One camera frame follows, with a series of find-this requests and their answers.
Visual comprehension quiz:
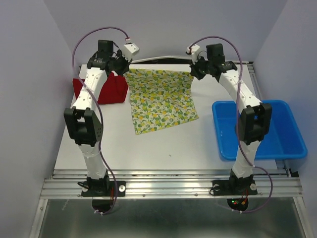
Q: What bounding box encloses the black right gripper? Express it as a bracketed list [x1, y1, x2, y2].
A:
[190, 54, 213, 80]

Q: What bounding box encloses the lemon print skirt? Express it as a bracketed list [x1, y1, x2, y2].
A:
[124, 69, 199, 135]

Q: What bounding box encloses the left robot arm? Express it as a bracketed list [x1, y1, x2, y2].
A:
[64, 40, 129, 197]

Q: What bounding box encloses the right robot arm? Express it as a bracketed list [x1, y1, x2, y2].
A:
[187, 44, 272, 196]

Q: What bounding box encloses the red folded skirt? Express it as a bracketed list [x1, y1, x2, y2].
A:
[73, 68, 128, 109]

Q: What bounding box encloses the blue plastic bin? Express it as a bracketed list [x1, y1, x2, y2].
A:
[211, 100, 308, 161]

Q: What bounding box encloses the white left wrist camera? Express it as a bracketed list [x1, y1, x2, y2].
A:
[121, 43, 140, 61]

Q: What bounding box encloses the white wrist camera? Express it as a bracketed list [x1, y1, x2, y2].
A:
[186, 44, 201, 64]
[121, 43, 140, 61]

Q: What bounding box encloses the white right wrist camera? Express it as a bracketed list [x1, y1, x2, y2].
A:
[186, 44, 201, 64]

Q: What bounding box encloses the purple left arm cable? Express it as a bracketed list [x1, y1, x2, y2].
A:
[71, 26, 131, 216]

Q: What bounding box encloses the aluminium right side rail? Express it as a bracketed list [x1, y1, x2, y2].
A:
[247, 63, 263, 100]

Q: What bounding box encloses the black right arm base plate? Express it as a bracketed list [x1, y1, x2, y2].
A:
[209, 179, 258, 196]

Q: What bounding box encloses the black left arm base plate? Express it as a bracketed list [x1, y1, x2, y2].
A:
[81, 180, 126, 197]

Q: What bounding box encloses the aluminium front rail frame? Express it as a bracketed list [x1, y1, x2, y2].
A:
[40, 169, 303, 200]

